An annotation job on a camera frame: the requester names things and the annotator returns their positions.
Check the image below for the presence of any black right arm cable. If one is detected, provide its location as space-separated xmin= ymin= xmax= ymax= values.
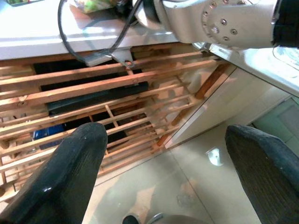
xmin=57 ymin=0 xmax=143 ymax=63

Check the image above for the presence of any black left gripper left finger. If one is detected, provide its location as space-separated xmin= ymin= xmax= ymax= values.
xmin=0 ymin=122 xmax=108 ymax=224

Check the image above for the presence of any cream cabinet door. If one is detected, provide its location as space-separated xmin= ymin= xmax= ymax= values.
xmin=163 ymin=67 xmax=292 ymax=150

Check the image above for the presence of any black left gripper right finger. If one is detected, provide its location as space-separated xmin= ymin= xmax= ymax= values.
xmin=224 ymin=125 xmax=299 ymax=224

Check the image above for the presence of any wooden wine rack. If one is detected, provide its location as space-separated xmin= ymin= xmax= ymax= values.
xmin=0 ymin=43 xmax=231 ymax=203

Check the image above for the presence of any blue box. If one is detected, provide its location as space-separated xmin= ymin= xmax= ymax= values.
xmin=32 ymin=125 xmax=66 ymax=140

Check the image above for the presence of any black robot foot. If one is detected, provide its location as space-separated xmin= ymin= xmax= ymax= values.
xmin=122 ymin=214 xmax=141 ymax=224

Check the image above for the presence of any green flat pack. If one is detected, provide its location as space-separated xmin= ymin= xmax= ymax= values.
xmin=7 ymin=0 xmax=32 ymax=7

